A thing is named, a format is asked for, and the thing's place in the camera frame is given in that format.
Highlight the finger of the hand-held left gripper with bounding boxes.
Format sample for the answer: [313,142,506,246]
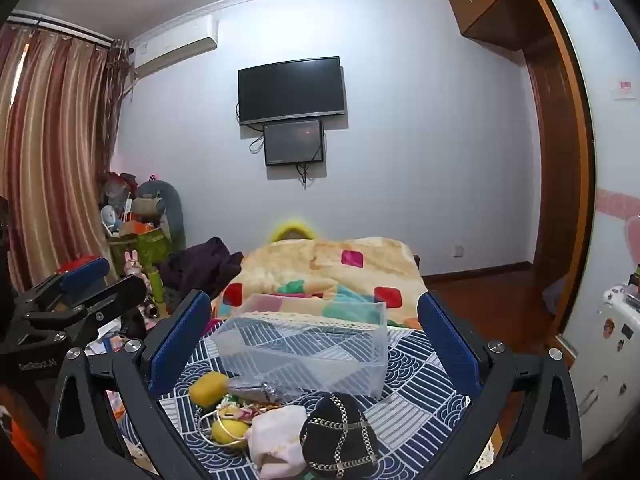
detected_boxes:
[25,274,147,347]
[14,257,111,317]

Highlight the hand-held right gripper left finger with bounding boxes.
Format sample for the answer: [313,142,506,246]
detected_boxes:
[46,289,221,480]

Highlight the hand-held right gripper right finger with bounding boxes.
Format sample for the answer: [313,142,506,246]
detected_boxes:
[416,291,585,480]

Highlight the yellow round sponge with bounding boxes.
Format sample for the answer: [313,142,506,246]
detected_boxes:
[189,372,230,405]

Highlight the yellow ball with cord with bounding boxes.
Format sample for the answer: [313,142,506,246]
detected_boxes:
[211,417,251,448]

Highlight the clear plastic storage box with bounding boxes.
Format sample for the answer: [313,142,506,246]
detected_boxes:
[212,292,390,403]

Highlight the pale pink cloth pouch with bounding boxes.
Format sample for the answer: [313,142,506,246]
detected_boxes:
[248,405,308,478]

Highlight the black pouch with gold chains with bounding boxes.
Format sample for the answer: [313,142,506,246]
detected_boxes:
[300,392,381,480]

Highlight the pink bunny toy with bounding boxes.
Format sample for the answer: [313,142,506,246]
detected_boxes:
[123,249,151,279]

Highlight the green bottle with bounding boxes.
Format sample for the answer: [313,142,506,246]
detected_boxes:
[147,267,166,307]

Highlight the green cardboard box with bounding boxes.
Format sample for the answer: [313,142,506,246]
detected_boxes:
[109,227,174,275]

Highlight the blue patterned bed sheet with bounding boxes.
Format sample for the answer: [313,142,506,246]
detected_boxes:
[117,319,501,480]

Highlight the dark purple cloth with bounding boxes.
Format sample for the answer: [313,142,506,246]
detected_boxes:
[160,236,245,312]

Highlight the small colourful plush charm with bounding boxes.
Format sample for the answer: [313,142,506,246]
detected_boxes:
[220,395,262,422]

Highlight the silver grey pouch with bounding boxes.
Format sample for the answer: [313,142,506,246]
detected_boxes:
[227,380,284,404]

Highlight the grey plush toy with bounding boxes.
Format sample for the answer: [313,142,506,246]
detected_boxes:
[136,178,185,252]

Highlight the striped red curtain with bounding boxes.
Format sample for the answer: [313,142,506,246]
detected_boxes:
[0,24,130,293]

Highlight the patchwork fleece blanket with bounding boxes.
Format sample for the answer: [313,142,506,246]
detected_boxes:
[214,236,429,332]

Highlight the white appliance with stickers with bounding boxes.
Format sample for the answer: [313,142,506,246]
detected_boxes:
[597,284,640,322]

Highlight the white sliding wardrobe door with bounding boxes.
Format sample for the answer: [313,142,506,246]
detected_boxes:
[542,0,640,463]

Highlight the white air conditioner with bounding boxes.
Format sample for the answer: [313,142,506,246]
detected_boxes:
[131,14,220,79]

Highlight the curtain rod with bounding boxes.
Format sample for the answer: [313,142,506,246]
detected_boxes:
[7,10,114,47]

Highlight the wooden overhead cabinet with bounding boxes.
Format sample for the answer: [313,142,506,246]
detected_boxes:
[446,0,551,52]

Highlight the wooden wardrobe frame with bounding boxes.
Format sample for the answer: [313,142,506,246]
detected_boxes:
[522,0,599,337]

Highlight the small wall monitor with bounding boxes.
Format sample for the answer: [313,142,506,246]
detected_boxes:
[263,120,325,167]

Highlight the large wall television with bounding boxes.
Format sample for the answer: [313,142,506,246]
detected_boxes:
[238,56,348,126]

